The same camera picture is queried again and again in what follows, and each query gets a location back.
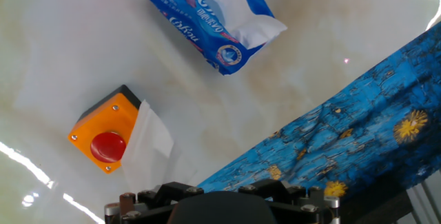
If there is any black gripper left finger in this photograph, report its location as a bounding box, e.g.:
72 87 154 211
104 181 205 224

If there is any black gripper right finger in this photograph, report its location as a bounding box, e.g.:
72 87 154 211
237 178 342 224

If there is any white paper napkin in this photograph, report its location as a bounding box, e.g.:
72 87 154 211
187 0 289 50
121 99 175 192

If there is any blue starry tablecloth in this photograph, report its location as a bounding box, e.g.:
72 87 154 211
198 22 441 201

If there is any orange red button box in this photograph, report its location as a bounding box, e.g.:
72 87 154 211
67 84 143 175

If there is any marble pattern mat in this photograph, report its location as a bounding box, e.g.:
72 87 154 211
0 0 441 224

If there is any blue tissue pack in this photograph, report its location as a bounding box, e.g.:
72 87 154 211
148 0 276 77

